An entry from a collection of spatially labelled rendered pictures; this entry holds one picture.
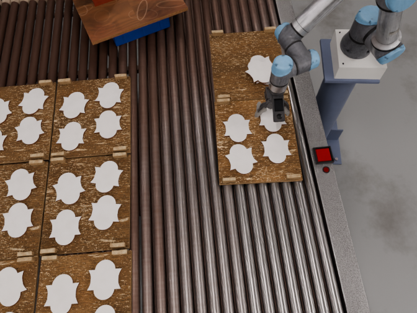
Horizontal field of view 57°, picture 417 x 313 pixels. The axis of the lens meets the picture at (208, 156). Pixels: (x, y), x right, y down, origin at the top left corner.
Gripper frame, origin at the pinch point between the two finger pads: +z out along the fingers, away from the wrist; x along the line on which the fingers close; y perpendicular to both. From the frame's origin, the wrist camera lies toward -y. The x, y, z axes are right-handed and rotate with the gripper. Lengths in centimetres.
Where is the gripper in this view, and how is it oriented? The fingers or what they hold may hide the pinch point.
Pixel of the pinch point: (271, 117)
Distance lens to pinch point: 175.8
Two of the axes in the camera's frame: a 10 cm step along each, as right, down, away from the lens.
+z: 0.2, 4.5, 8.9
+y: -0.5, -8.9, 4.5
